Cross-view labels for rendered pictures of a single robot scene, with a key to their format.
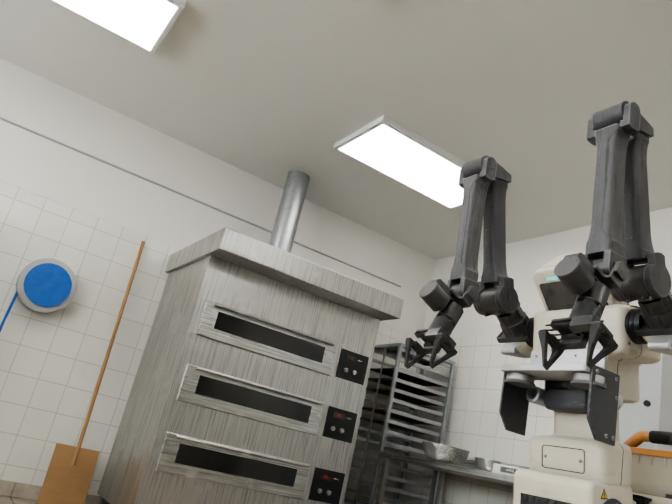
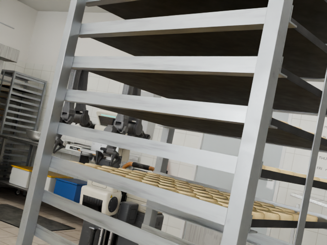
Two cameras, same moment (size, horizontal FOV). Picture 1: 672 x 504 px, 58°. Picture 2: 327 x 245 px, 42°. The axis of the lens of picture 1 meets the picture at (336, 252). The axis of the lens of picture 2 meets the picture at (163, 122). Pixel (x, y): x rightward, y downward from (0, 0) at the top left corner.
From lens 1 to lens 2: 1.32 m
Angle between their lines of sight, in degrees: 34
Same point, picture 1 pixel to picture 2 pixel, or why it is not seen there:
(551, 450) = not seen: hidden behind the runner
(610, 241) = (123, 119)
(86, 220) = not seen: outside the picture
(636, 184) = (136, 92)
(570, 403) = (104, 164)
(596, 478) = (109, 190)
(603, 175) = (125, 91)
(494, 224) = (82, 86)
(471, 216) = (73, 85)
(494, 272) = (81, 107)
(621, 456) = not seen: hidden behind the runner
